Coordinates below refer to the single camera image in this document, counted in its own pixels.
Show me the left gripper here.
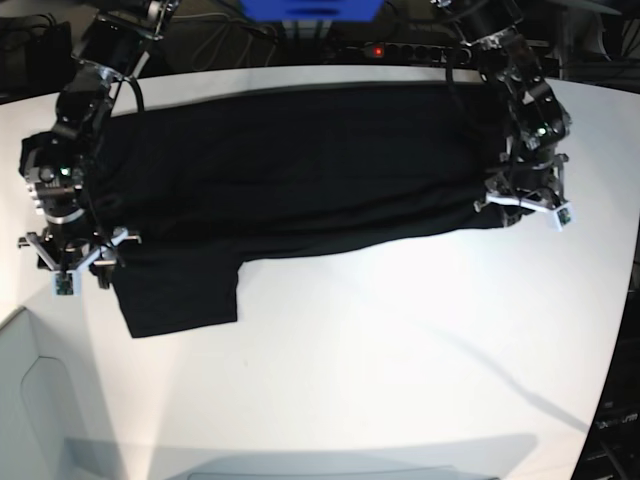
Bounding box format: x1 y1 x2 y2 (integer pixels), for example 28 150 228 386
474 149 570 228

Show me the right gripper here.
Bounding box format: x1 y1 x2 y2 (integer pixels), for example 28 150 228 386
17 211 142 290

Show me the black T-shirt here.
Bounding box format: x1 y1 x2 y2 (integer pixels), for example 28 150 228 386
90 83 507 338

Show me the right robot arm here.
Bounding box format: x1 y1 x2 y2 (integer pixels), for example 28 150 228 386
18 1 179 296

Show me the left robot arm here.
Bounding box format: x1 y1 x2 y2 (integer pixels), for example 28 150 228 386
433 1 574 231

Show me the grey tray at table edge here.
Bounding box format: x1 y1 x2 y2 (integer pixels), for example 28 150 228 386
1 307 157 479

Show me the black power strip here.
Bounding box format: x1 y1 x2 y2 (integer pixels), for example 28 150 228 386
326 42 455 68

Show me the black box on floor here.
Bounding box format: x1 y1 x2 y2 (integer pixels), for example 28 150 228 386
1 14 76 101

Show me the blue plastic bin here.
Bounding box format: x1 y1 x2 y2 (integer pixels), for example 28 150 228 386
240 0 384 22

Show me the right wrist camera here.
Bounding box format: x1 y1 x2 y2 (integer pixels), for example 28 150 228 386
52 270 81 297

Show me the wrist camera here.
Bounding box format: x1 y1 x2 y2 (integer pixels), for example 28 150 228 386
52 270 81 297
549 202 575 232

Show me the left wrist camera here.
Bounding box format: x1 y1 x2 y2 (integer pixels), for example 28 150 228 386
549 202 575 232

